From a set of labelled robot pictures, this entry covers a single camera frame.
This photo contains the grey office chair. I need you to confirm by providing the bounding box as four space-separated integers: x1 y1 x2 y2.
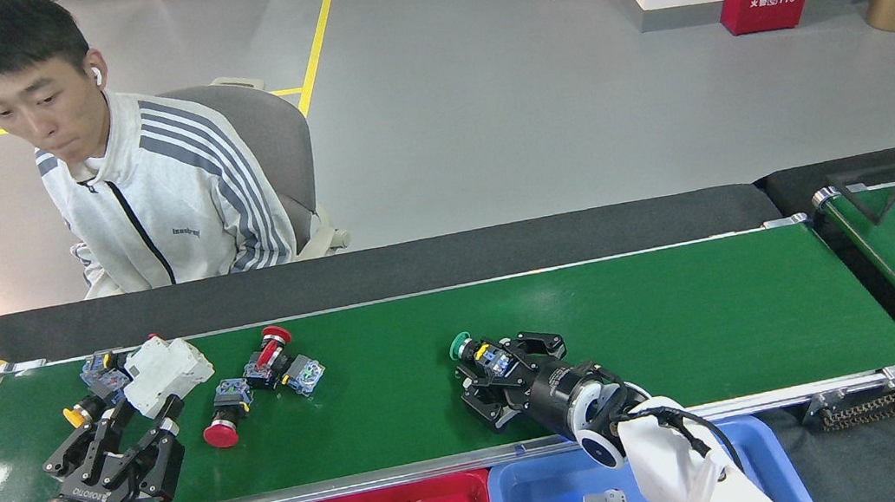
157 62 354 278

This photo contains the person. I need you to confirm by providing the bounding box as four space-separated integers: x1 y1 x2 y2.
0 0 302 313

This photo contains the yellow push button switch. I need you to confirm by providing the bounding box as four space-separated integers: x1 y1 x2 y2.
60 389 121 432

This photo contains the conveyor drive chain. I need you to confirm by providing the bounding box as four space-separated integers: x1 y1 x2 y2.
800 379 895 436

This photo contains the red push button switch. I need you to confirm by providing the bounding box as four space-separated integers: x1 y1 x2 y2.
237 323 300 394
194 375 261 453
253 333 330 404

